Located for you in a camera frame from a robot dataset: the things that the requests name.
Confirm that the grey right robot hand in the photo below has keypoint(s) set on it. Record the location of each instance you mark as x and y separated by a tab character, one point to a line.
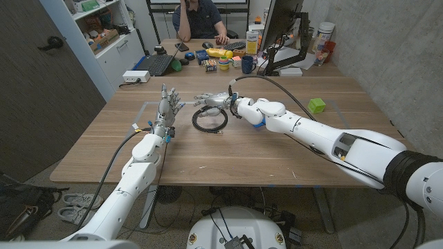
212	102

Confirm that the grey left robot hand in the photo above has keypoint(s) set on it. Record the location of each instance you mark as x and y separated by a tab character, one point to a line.
167	108

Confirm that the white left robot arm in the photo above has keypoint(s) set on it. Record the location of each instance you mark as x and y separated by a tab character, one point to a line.
117	193

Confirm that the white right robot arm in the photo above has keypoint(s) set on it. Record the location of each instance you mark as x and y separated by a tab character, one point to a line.
332	141

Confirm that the blue plastic case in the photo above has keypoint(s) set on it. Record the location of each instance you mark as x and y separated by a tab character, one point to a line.
259	124

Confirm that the green block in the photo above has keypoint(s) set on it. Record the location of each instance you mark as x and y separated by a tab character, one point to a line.
316	105

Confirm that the dark printed small box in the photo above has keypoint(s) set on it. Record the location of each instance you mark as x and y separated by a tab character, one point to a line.
210	65

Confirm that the stacked colourful cups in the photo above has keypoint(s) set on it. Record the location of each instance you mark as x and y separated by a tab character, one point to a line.
224	63

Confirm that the green round object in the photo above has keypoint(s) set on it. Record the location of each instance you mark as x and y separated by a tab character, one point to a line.
176	65

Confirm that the white power box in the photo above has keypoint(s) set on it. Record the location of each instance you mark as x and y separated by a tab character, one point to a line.
136	76

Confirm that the black laptop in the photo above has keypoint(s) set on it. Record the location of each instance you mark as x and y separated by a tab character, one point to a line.
157	63

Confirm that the small blue box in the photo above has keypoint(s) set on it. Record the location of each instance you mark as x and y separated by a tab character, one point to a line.
201	56

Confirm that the colourful puzzle cube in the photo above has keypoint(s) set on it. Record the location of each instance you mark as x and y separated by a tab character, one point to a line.
236	61

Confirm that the yellow bottle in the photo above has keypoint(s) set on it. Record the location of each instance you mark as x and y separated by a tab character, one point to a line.
219	53

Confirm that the blue tape roll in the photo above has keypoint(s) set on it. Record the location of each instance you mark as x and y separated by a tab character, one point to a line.
189	55

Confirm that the dark blue mug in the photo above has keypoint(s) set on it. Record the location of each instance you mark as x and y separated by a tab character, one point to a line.
248	64

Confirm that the black computer mouse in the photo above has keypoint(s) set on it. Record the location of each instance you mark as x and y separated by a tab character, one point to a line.
207	45

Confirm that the black keyboard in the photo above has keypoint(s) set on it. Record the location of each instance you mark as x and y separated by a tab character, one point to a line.
235	45

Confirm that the black smartphone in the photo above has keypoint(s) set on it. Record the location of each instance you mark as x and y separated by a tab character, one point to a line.
182	47

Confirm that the white yellow carton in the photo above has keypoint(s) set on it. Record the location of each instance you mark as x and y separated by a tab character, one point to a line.
252	42

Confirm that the person in dark shirt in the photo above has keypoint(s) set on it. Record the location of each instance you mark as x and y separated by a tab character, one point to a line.
200	19

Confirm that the white flat box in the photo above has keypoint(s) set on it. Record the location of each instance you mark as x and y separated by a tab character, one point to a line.
290	72

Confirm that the white shelf cabinet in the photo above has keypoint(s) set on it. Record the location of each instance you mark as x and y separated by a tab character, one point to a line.
100	45

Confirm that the cardboard box with items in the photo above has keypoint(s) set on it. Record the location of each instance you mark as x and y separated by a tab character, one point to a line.
103	39

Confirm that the black computer monitor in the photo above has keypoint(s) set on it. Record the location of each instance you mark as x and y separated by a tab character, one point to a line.
281	20

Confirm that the grey sneaker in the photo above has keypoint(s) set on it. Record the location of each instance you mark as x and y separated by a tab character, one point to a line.
81	199
71	214

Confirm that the red cup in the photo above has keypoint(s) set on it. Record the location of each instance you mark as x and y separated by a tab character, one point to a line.
328	50

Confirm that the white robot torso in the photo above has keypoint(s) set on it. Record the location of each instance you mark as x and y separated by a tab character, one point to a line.
236	228

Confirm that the white wipes canister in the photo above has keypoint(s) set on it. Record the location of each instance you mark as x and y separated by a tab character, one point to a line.
323	36

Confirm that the black backpack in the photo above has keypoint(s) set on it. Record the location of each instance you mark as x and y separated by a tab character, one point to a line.
24	204

